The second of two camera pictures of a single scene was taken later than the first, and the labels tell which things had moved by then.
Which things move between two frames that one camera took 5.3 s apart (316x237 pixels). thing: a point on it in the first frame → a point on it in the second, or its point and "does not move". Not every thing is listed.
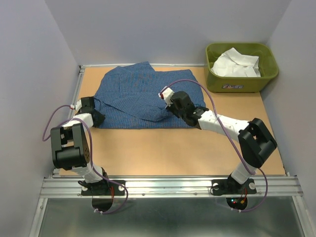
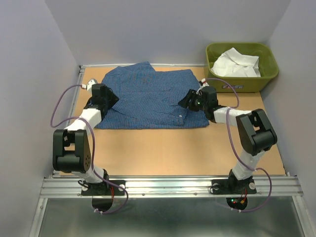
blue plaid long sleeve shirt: [128, 97] does not move
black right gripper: [171, 108] → [191, 94]
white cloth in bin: [231, 63] does not move
